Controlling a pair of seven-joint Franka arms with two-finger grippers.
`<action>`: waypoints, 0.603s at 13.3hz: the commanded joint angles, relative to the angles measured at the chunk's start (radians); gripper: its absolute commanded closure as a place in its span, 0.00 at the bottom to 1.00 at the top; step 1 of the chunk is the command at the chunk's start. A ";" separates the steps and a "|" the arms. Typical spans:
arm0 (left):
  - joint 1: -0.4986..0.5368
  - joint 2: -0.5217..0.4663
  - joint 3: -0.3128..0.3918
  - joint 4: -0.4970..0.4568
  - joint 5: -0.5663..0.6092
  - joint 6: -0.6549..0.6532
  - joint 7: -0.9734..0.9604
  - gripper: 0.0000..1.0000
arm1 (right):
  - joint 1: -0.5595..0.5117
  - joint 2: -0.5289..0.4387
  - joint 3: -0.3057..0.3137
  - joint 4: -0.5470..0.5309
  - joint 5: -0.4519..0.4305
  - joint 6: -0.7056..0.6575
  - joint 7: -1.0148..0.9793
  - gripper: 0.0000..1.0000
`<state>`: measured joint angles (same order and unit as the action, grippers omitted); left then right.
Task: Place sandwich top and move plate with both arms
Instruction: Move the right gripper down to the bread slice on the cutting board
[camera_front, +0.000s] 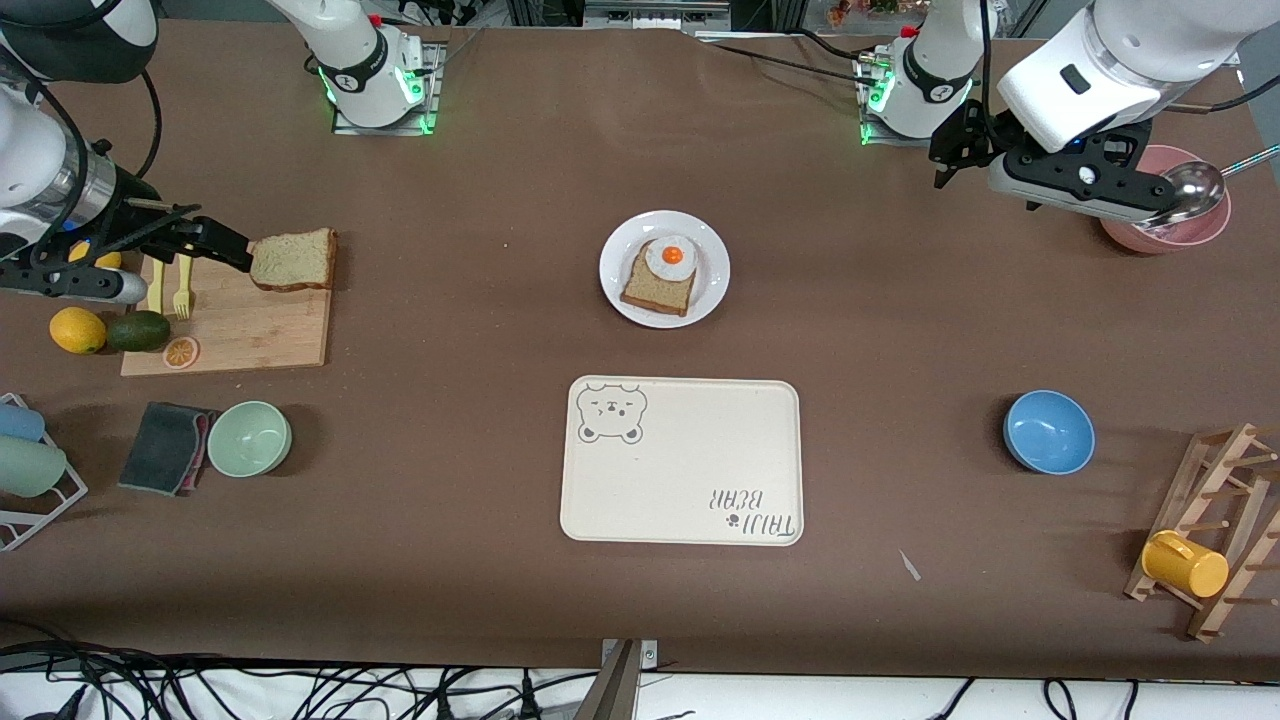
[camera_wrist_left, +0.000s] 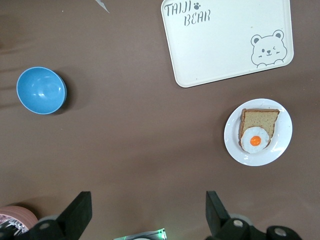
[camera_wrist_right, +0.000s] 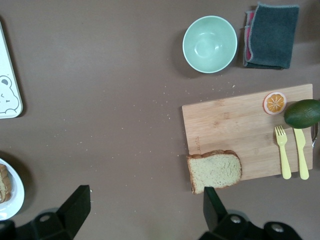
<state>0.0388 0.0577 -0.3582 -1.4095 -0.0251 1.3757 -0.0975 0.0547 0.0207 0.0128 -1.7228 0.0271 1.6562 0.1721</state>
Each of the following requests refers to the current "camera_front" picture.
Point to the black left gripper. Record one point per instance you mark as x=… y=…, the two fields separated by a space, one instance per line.
x=962 y=140

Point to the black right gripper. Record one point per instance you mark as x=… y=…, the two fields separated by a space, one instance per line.
x=140 y=232

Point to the brown crust bread slice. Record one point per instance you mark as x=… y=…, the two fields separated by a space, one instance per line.
x=295 y=260
x=655 y=295

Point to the round white plate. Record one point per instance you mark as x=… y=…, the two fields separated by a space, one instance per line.
x=712 y=270

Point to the toy fried egg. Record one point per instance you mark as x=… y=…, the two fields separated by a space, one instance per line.
x=670 y=256

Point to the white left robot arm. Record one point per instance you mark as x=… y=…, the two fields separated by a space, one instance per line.
x=1150 y=50

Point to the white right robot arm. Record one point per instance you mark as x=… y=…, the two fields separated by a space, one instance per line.
x=350 y=60

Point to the yellow plastic fork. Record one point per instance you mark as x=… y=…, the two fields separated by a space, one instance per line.
x=182 y=298

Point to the yellow plastic knife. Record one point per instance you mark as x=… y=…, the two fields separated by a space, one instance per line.
x=156 y=290

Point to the wooden cutting board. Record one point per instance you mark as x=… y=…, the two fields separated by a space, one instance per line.
x=260 y=325

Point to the orange slice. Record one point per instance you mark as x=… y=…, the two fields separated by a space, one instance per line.
x=181 y=352

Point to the dark green avocado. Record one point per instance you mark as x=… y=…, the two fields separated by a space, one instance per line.
x=138 y=331

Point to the yellow lemon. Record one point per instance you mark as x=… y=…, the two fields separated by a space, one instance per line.
x=100 y=258
x=78 y=330

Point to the pale green bowl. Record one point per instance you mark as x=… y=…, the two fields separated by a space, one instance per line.
x=249 y=438

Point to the pink cloth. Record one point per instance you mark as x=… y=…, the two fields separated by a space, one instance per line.
x=203 y=440

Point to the dark grey sponge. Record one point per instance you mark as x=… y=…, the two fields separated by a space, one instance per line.
x=160 y=448

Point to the steel ladle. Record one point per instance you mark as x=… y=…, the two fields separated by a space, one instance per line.
x=1195 y=190

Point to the pink bowl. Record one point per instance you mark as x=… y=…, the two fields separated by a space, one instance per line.
x=1200 y=232

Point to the light blue cup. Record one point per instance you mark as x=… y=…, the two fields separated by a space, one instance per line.
x=18 y=422

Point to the pale green cup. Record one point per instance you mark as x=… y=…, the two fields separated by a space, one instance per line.
x=28 y=466

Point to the blue bowl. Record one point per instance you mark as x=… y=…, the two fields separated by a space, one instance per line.
x=1048 y=432

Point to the cream bear print tray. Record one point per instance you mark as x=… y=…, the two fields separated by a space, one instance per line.
x=690 y=460

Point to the small white paper scrap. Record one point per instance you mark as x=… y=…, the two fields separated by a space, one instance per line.
x=909 y=565

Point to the wooden peg rack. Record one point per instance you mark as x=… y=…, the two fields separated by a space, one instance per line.
x=1240 y=520

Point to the yellow cup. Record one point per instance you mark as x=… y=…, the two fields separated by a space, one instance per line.
x=1185 y=565

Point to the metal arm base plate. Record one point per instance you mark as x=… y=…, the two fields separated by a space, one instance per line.
x=866 y=95
x=432 y=100

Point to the grey metal frame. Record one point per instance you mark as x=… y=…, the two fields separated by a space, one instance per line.
x=655 y=12

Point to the grey metal bracket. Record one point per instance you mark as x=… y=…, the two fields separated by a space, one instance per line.
x=620 y=685

